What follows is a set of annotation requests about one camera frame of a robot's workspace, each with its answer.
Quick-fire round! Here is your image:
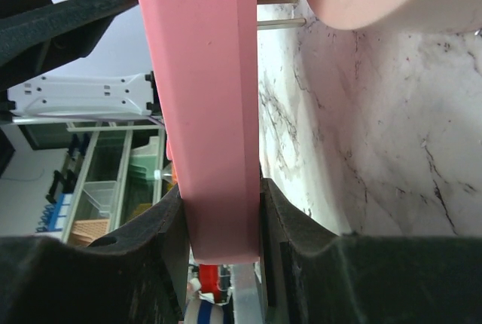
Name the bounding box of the pink triangular power strip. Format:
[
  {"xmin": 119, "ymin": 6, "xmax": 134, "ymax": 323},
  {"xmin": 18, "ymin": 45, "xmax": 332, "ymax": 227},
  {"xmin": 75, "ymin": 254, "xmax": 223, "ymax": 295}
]
[{"xmin": 139, "ymin": 0, "xmax": 260, "ymax": 264}]

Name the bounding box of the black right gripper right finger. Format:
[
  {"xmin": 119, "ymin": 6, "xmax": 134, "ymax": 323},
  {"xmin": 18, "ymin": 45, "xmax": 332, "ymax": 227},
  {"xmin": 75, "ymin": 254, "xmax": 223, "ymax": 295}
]
[{"xmin": 258, "ymin": 179, "xmax": 481, "ymax": 323}]

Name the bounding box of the background storage shelf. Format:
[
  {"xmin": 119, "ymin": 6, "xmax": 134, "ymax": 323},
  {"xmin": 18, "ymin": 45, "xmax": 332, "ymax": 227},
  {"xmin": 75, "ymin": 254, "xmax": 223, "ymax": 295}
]
[{"xmin": 35, "ymin": 121, "xmax": 174, "ymax": 246}]

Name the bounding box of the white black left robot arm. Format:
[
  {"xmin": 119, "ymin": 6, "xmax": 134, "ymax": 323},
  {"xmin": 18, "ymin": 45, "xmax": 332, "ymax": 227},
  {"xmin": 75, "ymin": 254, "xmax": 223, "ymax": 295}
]
[{"xmin": 1, "ymin": 0, "xmax": 161, "ymax": 124}]

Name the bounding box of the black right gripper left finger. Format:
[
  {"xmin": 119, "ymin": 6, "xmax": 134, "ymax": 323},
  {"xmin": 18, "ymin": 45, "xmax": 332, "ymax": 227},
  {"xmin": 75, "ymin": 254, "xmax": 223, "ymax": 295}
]
[{"xmin": 1, "ymin": 188, "xmax": 189, "ymax": 323}]

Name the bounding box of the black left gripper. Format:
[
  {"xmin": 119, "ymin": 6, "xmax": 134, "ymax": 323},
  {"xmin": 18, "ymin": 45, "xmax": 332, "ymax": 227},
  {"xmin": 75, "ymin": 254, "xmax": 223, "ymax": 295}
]
[{"xmin": 0, "ymin": 0, "xmax": 139, "ymax": 81}]

